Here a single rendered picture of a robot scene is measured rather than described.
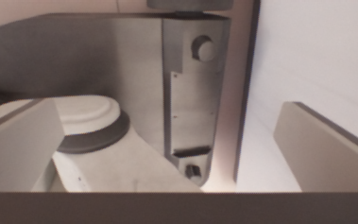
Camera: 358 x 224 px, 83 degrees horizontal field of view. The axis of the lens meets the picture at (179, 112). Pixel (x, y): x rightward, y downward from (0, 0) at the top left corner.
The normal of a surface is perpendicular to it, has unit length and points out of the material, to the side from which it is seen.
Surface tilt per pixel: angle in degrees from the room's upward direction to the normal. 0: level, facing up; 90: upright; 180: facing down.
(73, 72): 0
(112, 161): 90
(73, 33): 0
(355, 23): 90
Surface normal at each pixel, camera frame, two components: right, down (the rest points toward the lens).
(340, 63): -0.98, 0.16
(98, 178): 0.02, -0.86
